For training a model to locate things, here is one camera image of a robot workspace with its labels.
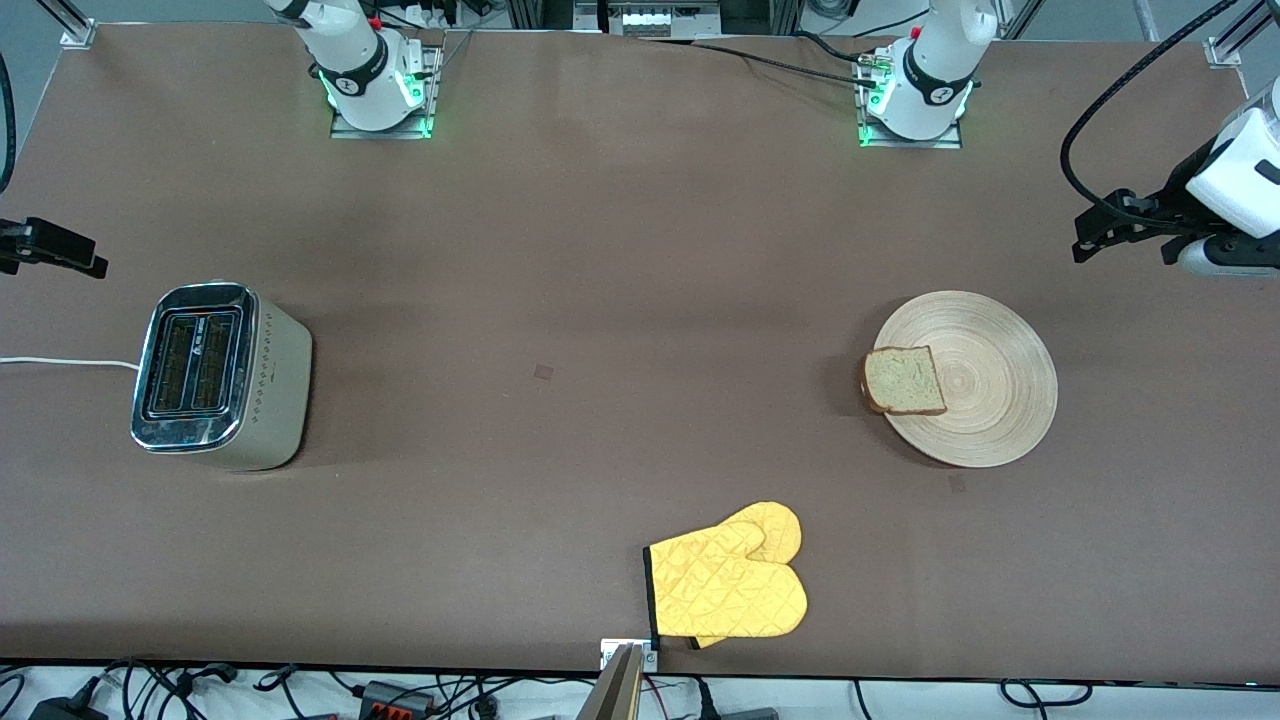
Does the dark aluminium frame post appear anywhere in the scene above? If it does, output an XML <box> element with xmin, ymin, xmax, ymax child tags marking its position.
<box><xmin>505</xmin><ymin>0</ymin><xmax>601</xmax><ymax>31</ymax></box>

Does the short black table cable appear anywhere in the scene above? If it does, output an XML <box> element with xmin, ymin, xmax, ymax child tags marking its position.
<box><xmin>793</xmin><ymin>30</ymin><xmax>881</xmax><ymax>67</ymax></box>

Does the long black table cable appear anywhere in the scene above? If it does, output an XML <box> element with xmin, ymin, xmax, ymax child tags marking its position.
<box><xmin>640</xmin><ymin>36</ymin><xmax>886</xmax><ymax>91</ymax></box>

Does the black looped floor cable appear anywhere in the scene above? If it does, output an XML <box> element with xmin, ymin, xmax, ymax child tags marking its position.
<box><xmin>1000</xmin><ymin>680</ymin><xmax>1096</xmax><ymax>710</ymax></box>

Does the brown bread slice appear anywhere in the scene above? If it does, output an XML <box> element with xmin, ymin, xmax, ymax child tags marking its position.
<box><xmin>861</xmin><ymin>346</ymin><xmax>948</xmax><ymax>417</ymax></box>

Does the black connector with orange levers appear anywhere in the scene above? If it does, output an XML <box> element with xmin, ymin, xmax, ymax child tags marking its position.
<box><xmin>358</xmin><ymin>680</ymin><xmax>438</xmax><ymax>719</ymax></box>

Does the white toaster power cord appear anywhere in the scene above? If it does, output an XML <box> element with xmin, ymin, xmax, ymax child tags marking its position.
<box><xmin>0</xmin><ymin>355</ymin><xmax>142</xmax><ymax>372</ymax></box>

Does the round wooden plate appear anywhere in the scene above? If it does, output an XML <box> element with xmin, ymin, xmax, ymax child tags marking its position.
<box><xmin>873</xmin><ymin>291</ymin><xmax>1058</xmax><ymax>469</ymax></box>

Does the black power adapter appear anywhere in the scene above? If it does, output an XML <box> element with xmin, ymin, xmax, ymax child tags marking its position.
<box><xmin>28</xmin><ymin>697</ymin><xmax>109</xmax><ymax>720</ymax></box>

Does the yellow quilted oven mitt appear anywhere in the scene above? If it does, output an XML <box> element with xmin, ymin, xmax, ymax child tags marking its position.
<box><xmin>690</xmin><ymin>501</ymin><xmax>803</xmax><ymax>650</ymax></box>
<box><xmin>644</xmin><ymin>518</ymin><xmax>808</xmax><ymax>642</ymax></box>

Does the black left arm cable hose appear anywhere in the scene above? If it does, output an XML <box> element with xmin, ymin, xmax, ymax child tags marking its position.
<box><xmin>1060</xmin><ymin>0</ymin><xmax>1241</xmax><ymax>213</ymax></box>

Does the silver aluminium profile bar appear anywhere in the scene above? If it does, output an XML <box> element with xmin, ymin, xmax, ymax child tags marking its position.
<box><xmin>1215</xmin><ymin>0</ymin><xmax>1280</xmax><ymax>59</ymax></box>
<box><xmin>40</xmin><ymin>0</ymin><xmax>96</xmax><ymax>33</ymax></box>

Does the silver two-slot toaster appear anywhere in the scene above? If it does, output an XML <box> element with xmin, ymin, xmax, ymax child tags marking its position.
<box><xmin>130</xmin><ymin>282</ymin><xmax>313</xmax><ymax>472</ymax></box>

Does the white power strip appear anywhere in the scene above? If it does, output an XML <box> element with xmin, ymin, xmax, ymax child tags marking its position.
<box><xmin>600</xmin><ymin>0</ymin><xmax>723</xmax><ymax>39</ymax></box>

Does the tan camera mount post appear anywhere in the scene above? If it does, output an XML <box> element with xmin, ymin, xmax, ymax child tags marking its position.
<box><xmin>575</xmin><ymin>643</ymin><xmax>646</xmax><ymax>720</ymax></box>

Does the silver edge bracket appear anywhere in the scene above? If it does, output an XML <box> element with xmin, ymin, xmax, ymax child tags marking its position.
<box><xmin>600</xmin><ymin>638</ymin><xmax>661</xmax><ymax>673</ymax></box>

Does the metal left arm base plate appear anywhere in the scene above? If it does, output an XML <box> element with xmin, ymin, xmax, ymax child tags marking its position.
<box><xmin>857</xmin><ymin>45</ymin><xmax>967</xmax><ymax>151</ymax></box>

